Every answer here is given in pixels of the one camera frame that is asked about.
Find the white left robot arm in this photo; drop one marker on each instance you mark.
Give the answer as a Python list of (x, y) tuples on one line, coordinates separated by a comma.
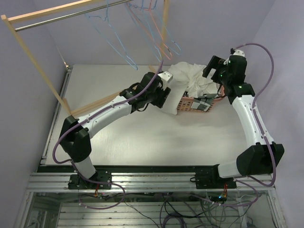
[(76, 133)]

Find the aluminium rail base frame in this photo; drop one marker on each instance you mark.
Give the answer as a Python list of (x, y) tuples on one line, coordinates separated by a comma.
[(150, 151)]

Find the blue empty wire hanger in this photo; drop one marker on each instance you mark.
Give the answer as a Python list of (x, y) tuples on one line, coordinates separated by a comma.
[(168, 46)]

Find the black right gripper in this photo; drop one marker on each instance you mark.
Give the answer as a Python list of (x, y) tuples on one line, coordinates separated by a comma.
[(216, 63)]

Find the pink wire hanger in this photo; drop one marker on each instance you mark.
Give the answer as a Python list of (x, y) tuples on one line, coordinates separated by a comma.
[(151, 18)]

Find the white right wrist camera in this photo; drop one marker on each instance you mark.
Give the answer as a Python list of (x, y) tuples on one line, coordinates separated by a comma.
[(237, 52)]

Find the pink laundry basket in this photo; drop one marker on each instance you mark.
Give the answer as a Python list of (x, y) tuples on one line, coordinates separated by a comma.
[(186, 101)]

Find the blue wire hanger white shirt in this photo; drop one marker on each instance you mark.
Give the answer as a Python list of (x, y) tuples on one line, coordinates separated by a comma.
[(111, 31)]

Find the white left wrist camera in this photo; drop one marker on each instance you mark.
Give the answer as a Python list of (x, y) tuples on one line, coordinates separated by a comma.
[(166, 78)]

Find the black white plaid shirt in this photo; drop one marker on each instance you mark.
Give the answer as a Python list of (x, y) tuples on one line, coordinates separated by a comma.
[(205, 102)]

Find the wooden clothes rack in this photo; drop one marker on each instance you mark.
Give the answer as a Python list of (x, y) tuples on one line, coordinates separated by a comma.
[(25, 94)]

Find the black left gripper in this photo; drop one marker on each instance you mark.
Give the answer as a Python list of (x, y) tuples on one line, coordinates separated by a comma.
[(163, 95)]

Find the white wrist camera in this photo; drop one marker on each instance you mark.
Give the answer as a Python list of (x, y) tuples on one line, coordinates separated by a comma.
[(237, 52), (166, 78)]

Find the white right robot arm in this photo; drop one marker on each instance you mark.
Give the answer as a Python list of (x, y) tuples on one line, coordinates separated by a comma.
[(260, 159)]

